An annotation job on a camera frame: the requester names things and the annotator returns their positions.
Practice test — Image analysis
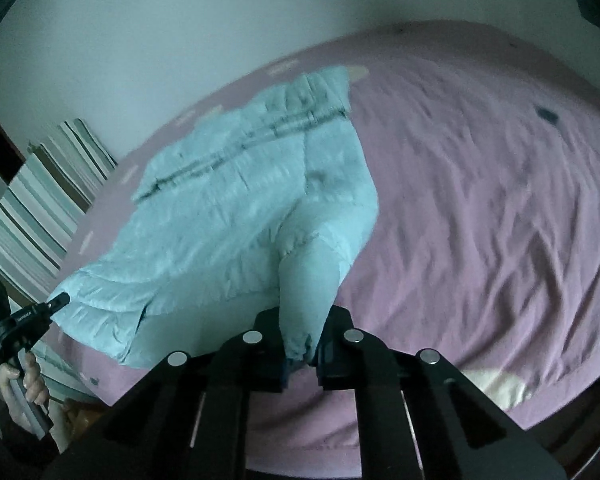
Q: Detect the light blue puffer jacket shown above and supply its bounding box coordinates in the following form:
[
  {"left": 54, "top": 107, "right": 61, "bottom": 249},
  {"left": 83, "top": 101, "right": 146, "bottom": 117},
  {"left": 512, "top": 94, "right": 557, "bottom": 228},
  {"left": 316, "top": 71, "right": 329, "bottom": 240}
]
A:
[{"left": 54, "top": 66, "right": 379, "bottom": 368}]

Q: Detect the person's left hand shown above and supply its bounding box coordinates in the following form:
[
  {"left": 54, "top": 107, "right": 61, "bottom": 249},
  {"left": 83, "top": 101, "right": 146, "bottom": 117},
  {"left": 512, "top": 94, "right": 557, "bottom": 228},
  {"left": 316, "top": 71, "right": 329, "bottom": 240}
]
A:
[{"left": 0, "top": 352, "right": 50, "bottom": 434}]

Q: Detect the striped pillow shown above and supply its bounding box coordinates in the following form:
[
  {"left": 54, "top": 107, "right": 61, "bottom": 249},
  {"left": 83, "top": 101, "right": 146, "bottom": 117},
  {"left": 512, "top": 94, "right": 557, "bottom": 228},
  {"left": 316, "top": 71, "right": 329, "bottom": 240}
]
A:
[{"left": 0, "top": 118, "right": 117, "bottom": 306}]

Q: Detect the pink polka dot bedsheet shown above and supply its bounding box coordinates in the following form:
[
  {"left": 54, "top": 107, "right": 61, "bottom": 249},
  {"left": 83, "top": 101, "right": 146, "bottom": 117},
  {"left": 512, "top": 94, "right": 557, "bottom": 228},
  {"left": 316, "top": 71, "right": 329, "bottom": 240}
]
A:
[{"left": 40, "top": 20, "right": 600, "bottom": 478}]

